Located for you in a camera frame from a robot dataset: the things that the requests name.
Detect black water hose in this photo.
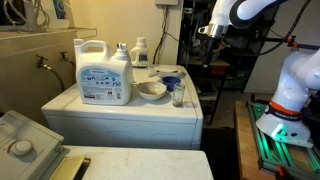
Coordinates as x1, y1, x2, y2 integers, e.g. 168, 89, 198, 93
46, 65, 66, 93

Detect white coiled cables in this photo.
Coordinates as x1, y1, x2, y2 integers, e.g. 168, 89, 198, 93
2, 0, 51, 32

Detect green lit aluminium base frame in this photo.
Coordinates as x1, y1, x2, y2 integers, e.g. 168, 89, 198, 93
246, 99, 320, 180

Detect dark hanging wall cables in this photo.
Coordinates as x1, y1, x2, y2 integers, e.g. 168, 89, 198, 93
152, 4, 180, 65

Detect gold lint trap panel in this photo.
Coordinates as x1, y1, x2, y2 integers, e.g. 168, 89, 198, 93
49, 153, 92, 180

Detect large white detergent jug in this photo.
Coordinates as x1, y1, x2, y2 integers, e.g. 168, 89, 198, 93
73, 38, 134, 106

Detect orange black clamp bar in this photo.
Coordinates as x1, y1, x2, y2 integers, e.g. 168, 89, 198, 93
263, 34, 320, 52

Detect blue plastic cup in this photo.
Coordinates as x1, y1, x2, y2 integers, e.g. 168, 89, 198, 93
161, 75, 182, 93

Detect wooden workbench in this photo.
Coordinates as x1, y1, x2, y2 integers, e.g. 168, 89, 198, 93
234, 99, 320, 180

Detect blue packet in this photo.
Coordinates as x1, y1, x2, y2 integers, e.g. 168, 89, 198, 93
52, 0, 68, 20

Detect white wall junction box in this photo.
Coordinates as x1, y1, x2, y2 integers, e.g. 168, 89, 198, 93
154, 0, 180, 6

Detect beige ceramic bowl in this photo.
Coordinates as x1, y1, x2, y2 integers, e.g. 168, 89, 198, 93
137, 81, 167, 101

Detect small white detergent bottle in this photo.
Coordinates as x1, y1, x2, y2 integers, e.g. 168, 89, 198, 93
129, 36, 150, 69

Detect white washing machine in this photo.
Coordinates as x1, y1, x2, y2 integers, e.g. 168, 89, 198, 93
40, 64, 204, 151

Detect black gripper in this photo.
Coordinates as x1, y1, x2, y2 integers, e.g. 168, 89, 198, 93
202, 34, 224, 69

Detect clear glass jar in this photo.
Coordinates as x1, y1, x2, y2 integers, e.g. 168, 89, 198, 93
172, 82, 186, 108

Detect white round dryer knob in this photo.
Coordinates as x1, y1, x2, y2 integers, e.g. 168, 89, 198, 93
9, 139, 34, 157

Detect beige wall shelf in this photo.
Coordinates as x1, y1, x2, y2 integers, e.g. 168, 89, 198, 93
0, 27, 98, 42

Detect dark wall faucet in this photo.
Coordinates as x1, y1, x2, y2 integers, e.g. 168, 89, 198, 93
35, 54, 53, 71
58, 50, 76, 68

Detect black storage rack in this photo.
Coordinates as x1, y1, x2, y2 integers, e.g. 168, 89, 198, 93
176, 0, 279, 126

